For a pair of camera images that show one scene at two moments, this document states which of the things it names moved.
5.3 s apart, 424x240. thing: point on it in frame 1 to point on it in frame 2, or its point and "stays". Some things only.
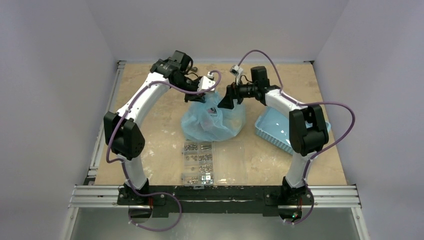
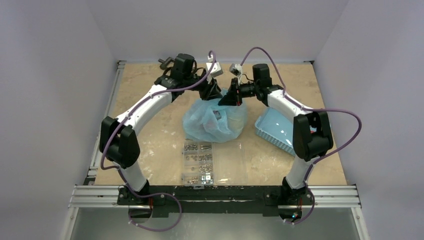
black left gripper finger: (198, 97) to (214, 93)
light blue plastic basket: (273, 125) stays
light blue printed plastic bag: (206, 121) stays
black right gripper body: (234, 91) stays
